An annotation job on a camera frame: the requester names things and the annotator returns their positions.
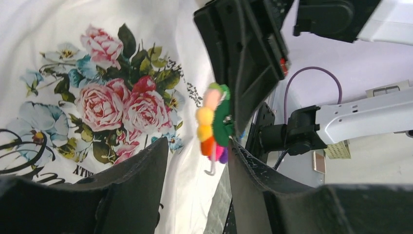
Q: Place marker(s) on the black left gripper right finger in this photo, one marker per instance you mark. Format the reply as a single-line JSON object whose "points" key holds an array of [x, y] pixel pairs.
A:
{"points": [[267, 202]]}

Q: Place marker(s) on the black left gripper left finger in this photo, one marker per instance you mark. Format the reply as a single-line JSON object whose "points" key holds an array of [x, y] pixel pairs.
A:
{"points": [[123, 199]]}

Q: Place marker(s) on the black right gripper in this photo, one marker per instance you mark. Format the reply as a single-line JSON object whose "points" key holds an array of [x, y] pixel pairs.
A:
{"points": [[246, 49]]}

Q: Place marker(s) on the colourful pom-pom brooch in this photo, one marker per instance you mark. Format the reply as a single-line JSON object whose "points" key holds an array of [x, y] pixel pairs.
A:
{"points": [[215, 125]]}

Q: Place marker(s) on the white floral print t-shirt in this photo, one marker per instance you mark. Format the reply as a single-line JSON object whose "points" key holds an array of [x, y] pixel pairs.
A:
{"points": [[88, 84]]}

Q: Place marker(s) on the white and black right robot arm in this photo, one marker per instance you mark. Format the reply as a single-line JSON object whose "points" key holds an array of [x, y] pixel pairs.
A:
{"points": [[316, 127]]}

